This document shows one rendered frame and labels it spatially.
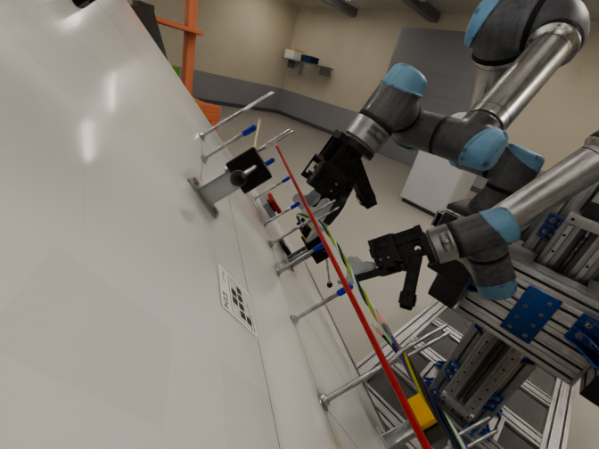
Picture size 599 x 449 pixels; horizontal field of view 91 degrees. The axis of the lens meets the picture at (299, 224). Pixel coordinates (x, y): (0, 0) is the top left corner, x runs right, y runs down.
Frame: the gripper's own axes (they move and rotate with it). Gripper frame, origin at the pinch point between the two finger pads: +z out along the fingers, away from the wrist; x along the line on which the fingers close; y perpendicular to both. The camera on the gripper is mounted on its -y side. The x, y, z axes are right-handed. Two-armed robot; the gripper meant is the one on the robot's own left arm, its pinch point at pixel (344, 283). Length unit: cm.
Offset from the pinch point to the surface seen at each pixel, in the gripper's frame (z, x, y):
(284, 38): 138, -768, 870
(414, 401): -8.9, 14.4, -20.6
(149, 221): -4, 55, 5
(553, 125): -342, -636, 190
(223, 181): -2.9, 44.4, 11.8
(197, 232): -2.7, 49.3, 6.0
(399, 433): -4.4, 11.5, -26.1
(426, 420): -9.9, 16.1, -22.8
